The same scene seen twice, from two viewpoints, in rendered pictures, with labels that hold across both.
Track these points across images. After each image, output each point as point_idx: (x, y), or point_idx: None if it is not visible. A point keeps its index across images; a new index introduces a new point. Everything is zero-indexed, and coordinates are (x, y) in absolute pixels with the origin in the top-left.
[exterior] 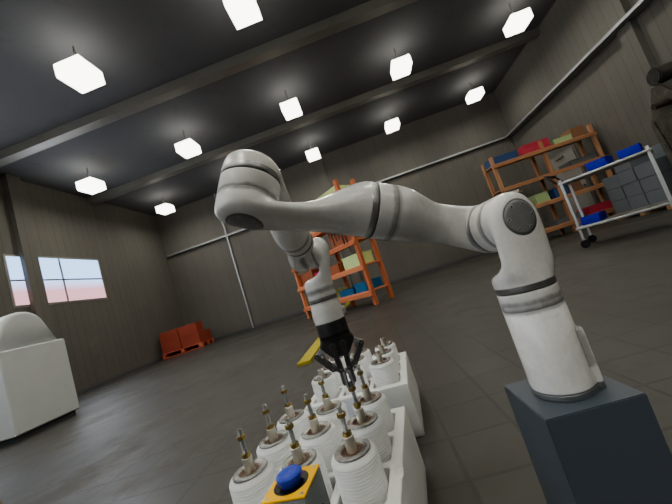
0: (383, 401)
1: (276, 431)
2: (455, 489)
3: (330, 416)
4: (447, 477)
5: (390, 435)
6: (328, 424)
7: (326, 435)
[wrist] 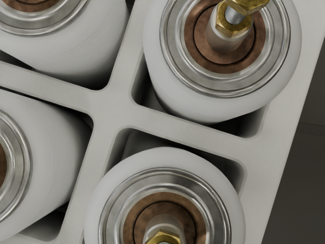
0: (280, 91)
1: None
2: (310, 142)
3: (36, 53)
4: (310, 100)
5: (239, 160)
6: (21, 161)
7: (9, 230)
